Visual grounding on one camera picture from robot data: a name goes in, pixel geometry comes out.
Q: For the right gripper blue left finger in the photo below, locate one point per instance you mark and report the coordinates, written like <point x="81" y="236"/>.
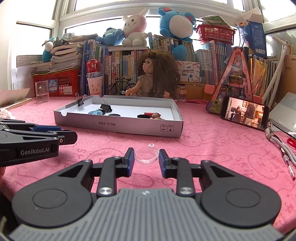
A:
<point x="111" y="169"/>

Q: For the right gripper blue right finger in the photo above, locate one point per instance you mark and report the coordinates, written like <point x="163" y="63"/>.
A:
<point x="180" y="169"/>

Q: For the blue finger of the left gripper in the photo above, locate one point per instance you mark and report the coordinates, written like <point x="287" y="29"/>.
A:
<point x="41" y="128"/>
<point x="66" y="137"/>

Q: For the clear plastic round lid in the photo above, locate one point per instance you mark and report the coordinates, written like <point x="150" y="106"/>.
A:
<point x="147" y="154"/>

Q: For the blue shark hair clip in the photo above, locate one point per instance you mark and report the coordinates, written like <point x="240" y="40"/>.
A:
<point x="97" y="112"/>

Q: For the black binder clip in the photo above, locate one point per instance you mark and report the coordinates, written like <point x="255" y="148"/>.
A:
<point x="80" y="99"/>
<point x="105" y="107"/>

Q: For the black disc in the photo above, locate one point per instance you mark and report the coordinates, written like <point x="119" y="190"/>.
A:
<point x="114" y="114"/>

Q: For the black round cap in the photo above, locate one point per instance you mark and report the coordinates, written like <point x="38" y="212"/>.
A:
<point x="143" y="116"/>

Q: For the black binder clip on tray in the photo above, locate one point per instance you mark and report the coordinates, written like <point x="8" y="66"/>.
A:
<point x="80" y="99"/>

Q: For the clear acrylic block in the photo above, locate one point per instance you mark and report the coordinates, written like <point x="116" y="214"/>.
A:
<point x="42" y="91"/>

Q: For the red plastic basket left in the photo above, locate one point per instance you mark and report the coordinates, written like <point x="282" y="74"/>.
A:
<point x="61" y="83"/>

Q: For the white cardboard tray box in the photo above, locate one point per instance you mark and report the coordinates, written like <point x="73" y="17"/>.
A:
<point x="124" y="114"/>

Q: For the white cat paper cup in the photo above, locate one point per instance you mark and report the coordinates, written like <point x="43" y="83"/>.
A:
<point x="95" y="86"/>

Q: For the blue white plush left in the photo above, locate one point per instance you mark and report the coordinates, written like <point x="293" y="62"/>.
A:
<point x="48" y="45"/>

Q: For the miniature black bicycle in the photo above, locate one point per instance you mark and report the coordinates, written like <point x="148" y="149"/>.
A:
<point x="120" y="86"/>

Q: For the red Budweiser can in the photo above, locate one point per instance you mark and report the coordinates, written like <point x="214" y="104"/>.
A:
<point x="93" y="68"/>

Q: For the stack of books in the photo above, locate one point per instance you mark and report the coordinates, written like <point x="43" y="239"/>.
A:
<point x="66" y="53"/>

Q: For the pink lidded jar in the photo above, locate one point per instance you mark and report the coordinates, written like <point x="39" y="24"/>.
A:
<point x="181" y="92"/>

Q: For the wooden drawer shelf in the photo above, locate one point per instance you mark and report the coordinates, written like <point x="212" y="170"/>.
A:
<point x="196" y="90"/>

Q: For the row of upright books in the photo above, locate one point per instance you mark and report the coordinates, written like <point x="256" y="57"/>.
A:
<point x="120" y="62"/>

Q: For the smartphone playing video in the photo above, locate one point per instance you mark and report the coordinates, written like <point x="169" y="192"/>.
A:
<point x="245" y="113"/>

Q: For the brown haired doll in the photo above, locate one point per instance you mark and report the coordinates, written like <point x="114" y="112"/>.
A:
<point x="158" y="76"/>

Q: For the label printer box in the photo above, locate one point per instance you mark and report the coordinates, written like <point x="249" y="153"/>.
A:
<point x="189" y="71"/>

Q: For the pink triangular toy house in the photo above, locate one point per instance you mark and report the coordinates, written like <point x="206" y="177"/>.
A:
<point x="234" y="82"/>

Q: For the small blue plush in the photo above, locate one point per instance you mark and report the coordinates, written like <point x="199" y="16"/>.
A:
<point x="111" y="37"/>

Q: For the white pipe stand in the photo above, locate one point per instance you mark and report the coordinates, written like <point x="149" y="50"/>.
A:
<point x="273" y="85"/>

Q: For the red scissors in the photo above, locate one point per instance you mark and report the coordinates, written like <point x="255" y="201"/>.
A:
<point x="291" y="142"/>

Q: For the clear plastic folder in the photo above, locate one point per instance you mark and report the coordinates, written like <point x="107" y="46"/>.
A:
<point x="283" y="115"/>

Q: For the pink white rabbit plush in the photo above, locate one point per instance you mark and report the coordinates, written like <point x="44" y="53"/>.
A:
<point x="134" y="28"/>

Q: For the red basket on books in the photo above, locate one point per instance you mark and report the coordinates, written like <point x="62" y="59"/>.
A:
<point x="208" y="32"/>

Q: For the blue plush toy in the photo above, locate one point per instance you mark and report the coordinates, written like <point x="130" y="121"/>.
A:
<point x="178" y="26"/>

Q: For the blue carton box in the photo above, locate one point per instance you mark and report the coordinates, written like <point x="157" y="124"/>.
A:
<point x="252" y="34"/>

